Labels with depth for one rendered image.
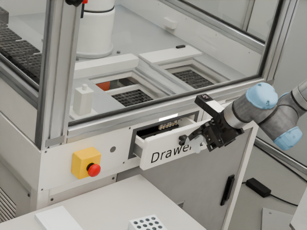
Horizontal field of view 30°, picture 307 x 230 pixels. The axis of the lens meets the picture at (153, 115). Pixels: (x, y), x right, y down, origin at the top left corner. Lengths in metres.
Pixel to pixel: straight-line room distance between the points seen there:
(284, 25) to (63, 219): 1.04
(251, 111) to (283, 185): 1.91
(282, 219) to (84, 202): 1.59
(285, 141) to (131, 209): 0.49
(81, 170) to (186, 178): 0.60
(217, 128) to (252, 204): 1.55
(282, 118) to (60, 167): 0.63
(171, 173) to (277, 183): 1.47
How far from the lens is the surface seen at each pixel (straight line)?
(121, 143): 1.75
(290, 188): 3.44
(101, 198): 1.73
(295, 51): 3.47
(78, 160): 1.63
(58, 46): 1.45
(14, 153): 1.72
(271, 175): 3.49
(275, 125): 1.56
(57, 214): 1.63
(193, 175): 2.16
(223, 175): 2.32
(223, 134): 1.66
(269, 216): 3.10
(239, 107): 1.58
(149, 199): 1.76
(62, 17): 1.41
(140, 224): 1.60
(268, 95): 1.54
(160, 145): 1.76
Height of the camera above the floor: 1.82
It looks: 29 degrees down
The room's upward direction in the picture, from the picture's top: 11 degrees clockwise
